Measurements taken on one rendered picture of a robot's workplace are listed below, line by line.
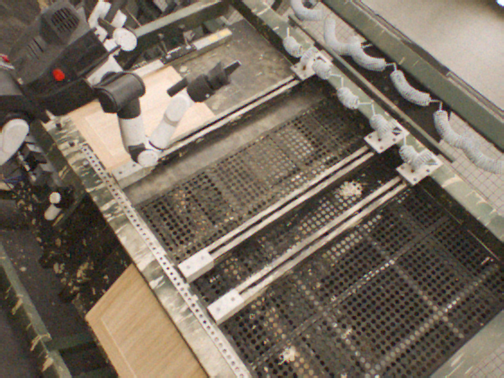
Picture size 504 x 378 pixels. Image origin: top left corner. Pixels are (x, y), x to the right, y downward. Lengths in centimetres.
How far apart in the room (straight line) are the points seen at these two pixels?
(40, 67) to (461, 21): 606
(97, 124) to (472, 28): 560
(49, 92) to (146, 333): 110
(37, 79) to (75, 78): 12
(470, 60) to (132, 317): 564
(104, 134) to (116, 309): 81
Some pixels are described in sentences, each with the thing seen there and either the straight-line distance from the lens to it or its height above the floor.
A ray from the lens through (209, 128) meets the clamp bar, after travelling 220.
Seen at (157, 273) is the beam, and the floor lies 86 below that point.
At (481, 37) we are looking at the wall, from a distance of 703.
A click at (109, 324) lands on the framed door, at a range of 239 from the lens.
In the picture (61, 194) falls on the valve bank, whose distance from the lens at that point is 214.
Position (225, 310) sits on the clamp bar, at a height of 97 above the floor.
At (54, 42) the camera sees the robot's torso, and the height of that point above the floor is 130.
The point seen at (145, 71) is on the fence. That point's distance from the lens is 251.
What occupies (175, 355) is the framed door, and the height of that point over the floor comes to 55.
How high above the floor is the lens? 182
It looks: 16 degrees down
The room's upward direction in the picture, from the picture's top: 43 degrees clockwise
